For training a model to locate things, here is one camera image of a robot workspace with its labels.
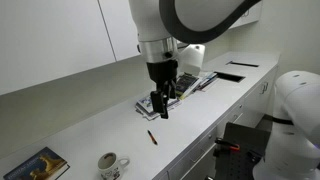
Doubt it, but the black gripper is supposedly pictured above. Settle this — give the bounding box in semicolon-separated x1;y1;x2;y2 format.
146;59;180;120

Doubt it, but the white printed mug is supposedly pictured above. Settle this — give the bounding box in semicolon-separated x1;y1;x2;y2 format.
97;152;131;180

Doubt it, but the dark cover magazine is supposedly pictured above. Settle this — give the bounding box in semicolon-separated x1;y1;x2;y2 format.
174;72;202;101

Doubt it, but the white blue magazine stack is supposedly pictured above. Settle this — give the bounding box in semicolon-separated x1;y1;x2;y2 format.
134;94;183;122

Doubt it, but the black orange pen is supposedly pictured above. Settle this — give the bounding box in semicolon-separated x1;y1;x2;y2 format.
147;129;159;146

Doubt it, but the colourful magazine pile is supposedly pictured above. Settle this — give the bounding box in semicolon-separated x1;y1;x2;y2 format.
195;70;220;93

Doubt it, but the white lower drawer cabinet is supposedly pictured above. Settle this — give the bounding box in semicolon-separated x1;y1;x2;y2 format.
152;64;279;180

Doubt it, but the black orange clamp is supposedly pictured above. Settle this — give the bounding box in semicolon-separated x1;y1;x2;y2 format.
214;137;241;152

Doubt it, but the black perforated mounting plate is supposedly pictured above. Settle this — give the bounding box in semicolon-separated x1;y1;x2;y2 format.
213;121;272;180

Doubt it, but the wide white cabinet door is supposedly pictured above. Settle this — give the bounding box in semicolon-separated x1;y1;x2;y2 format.
0;0;117;97

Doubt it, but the blue hardcover book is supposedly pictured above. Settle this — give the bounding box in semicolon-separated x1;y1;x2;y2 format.
2;146;71;180

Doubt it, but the small white wall cabinet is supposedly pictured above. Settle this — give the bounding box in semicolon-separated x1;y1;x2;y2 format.
229;1;263;30

